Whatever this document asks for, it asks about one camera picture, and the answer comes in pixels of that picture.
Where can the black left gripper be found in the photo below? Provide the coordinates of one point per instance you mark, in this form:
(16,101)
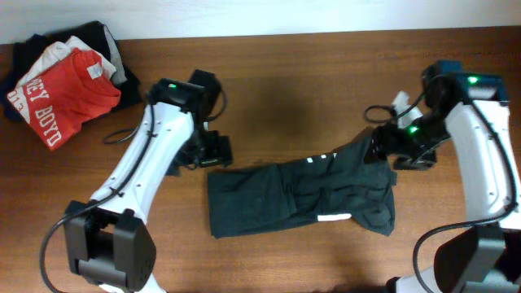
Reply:
(216,152)

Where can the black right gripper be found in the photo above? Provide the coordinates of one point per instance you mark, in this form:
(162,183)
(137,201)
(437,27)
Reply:
(380,143)

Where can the dark green t-shirt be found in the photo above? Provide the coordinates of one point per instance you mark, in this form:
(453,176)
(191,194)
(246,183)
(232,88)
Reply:
(284,196)

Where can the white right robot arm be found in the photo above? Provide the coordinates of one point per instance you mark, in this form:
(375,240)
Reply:
(471,110)

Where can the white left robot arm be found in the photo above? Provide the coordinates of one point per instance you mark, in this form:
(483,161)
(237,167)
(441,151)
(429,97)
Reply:
(107,240)

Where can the red printed folded shirt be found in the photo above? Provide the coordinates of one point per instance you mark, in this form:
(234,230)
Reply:
(57,103)

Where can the white grey folded shirt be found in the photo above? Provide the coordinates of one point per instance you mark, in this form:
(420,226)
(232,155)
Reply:
(40,53)

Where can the black folded garment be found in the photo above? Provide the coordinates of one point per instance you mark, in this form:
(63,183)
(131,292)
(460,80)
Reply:
(129,89)

